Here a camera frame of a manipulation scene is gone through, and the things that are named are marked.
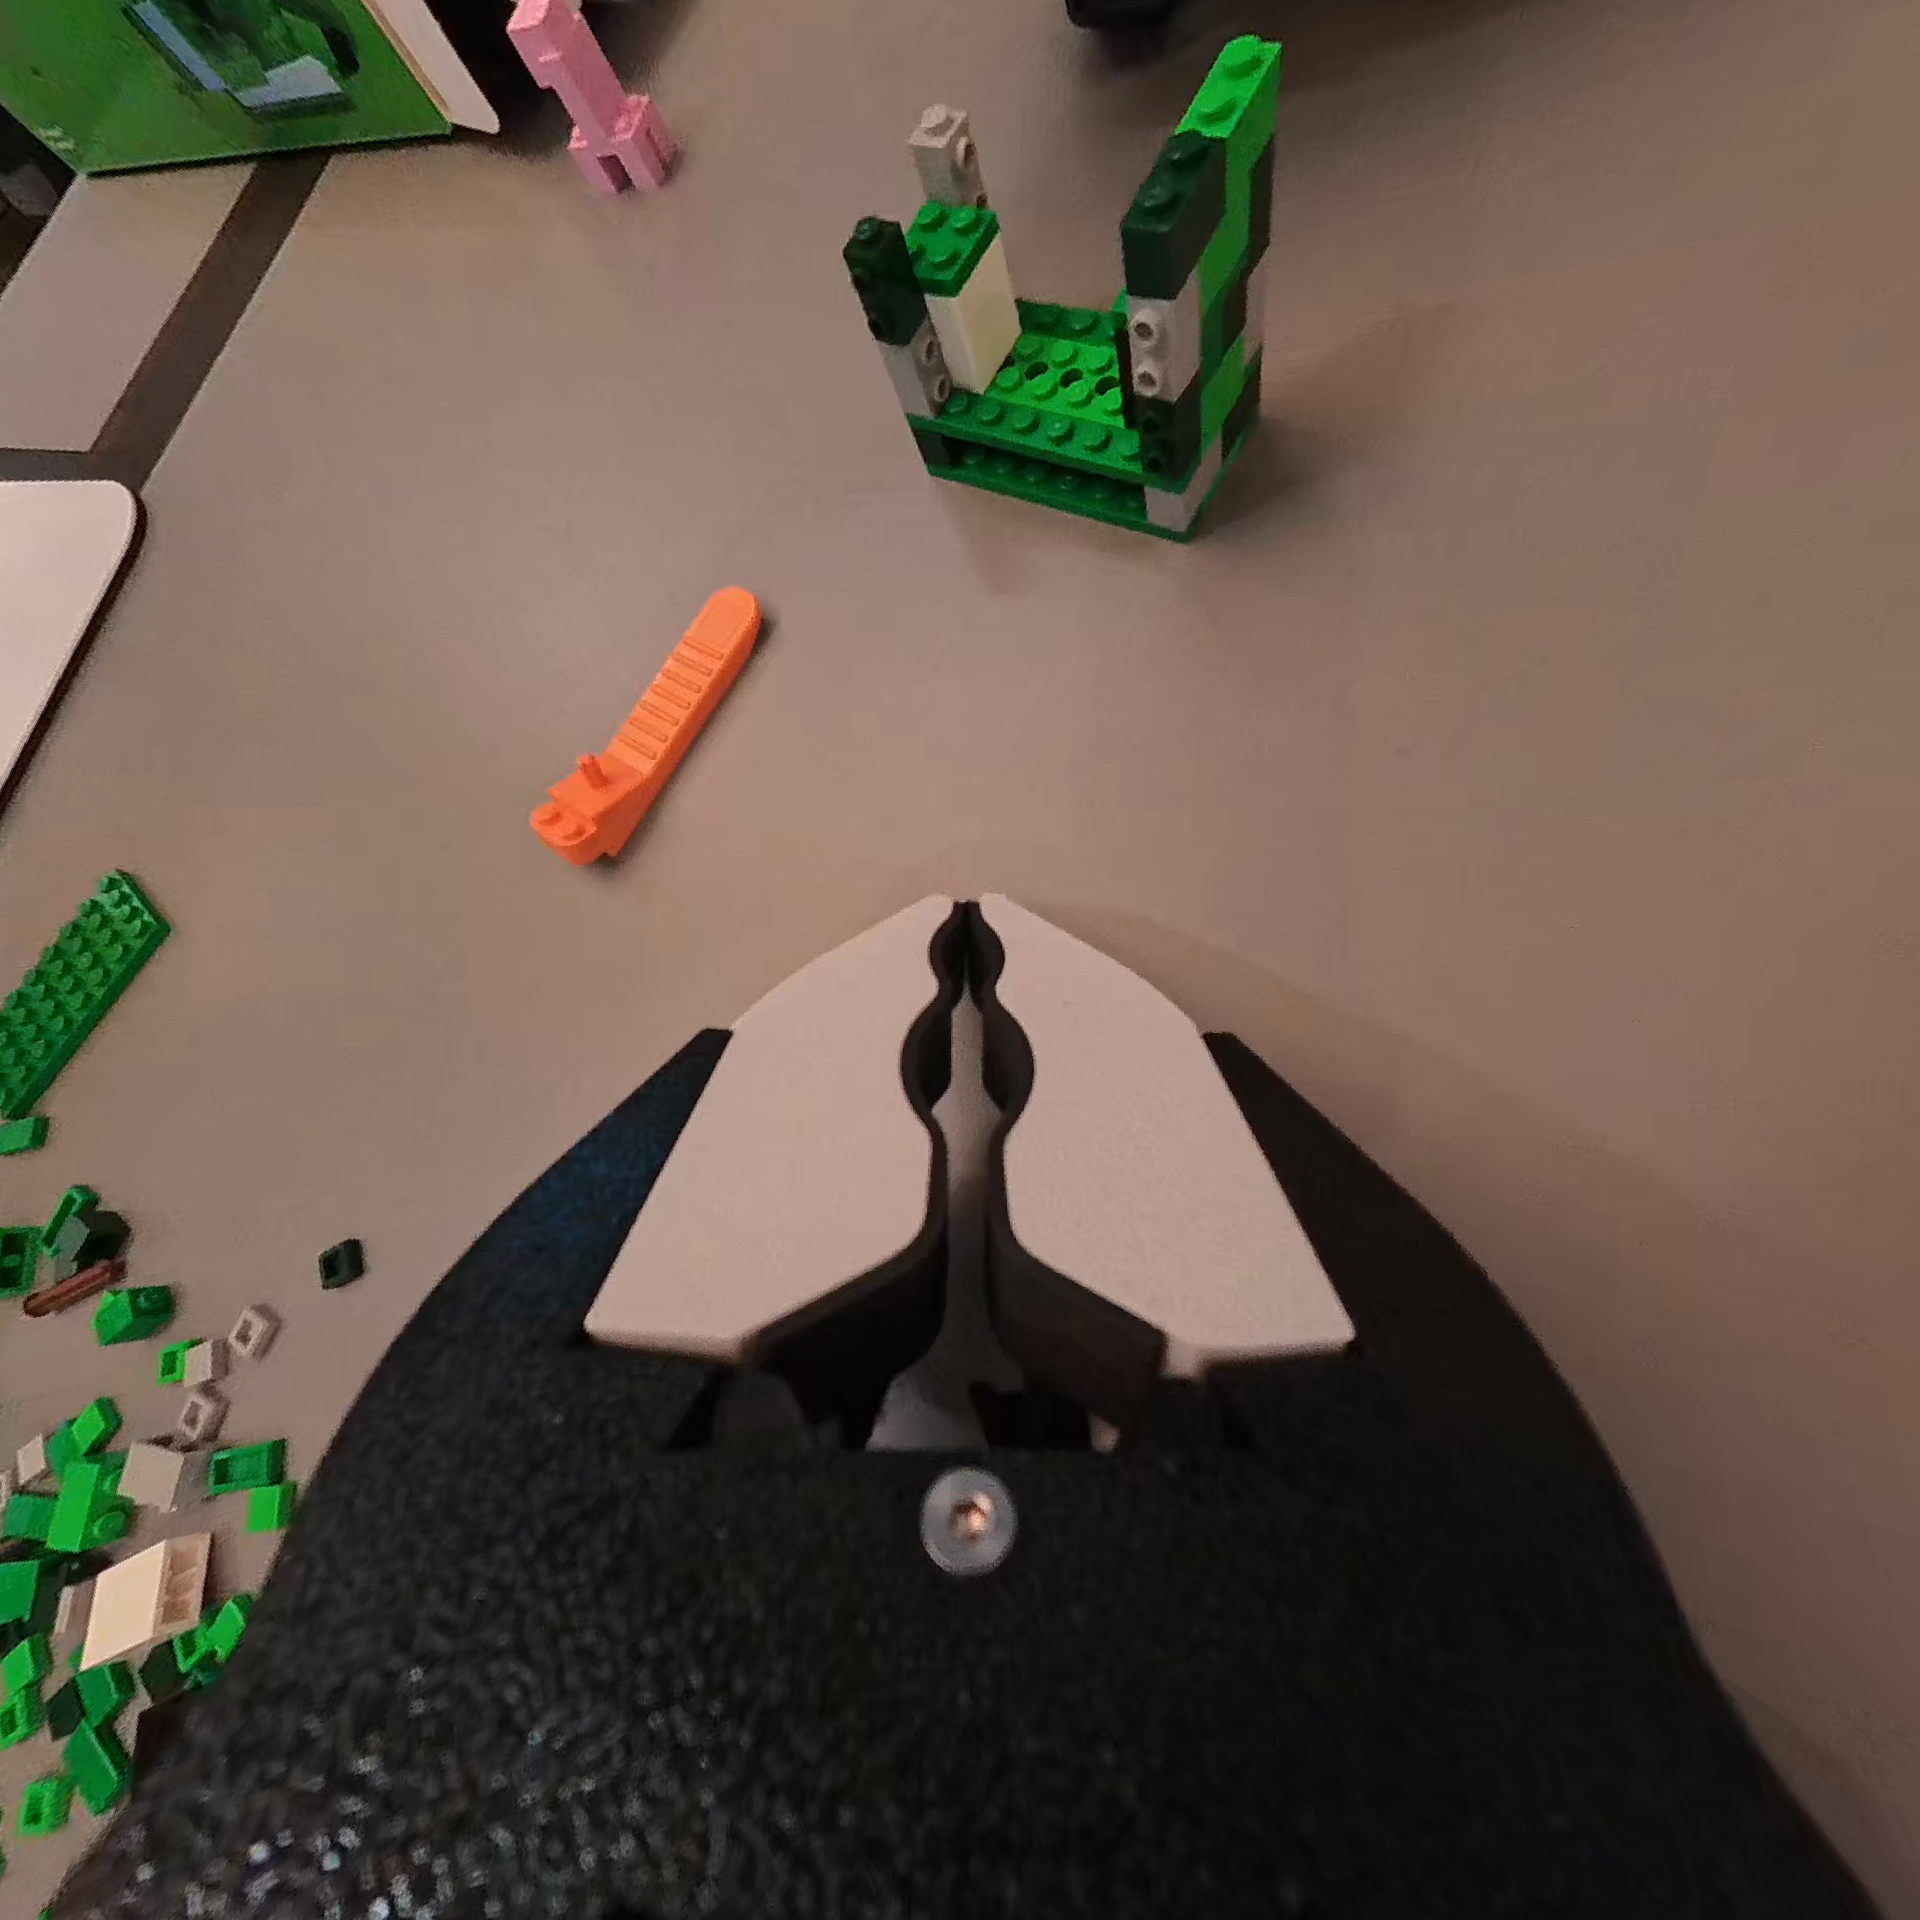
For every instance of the green lego set box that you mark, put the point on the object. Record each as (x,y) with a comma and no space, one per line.
(226,73)

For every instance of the pink lego pig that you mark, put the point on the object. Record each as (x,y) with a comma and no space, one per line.
(594,98)

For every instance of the orange brick separator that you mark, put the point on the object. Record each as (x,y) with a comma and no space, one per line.
(644,729)

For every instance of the pile of small lego pieces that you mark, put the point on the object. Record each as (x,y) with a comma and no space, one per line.
(106,1499)

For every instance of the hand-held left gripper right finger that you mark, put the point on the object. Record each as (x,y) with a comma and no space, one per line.
(1172,1186)

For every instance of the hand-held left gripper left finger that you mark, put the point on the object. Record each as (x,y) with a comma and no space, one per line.
(780,1186)

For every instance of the green and grey lego build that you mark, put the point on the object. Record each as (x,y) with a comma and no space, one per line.
(1080,376)

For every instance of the green lego plate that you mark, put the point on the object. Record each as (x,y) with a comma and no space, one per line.
(74,989)

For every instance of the dark green lego brick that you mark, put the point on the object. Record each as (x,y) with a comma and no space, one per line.
(341,1264)

